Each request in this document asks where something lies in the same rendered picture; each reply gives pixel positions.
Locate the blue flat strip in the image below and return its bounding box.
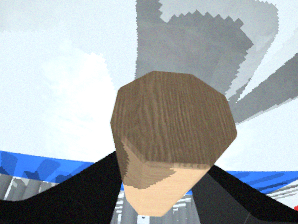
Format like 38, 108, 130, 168
0, 151, 298, 194

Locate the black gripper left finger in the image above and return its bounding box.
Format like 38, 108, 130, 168
0, 151, 122, 224

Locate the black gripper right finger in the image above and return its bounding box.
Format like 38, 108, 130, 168
192, 165, 298, 224

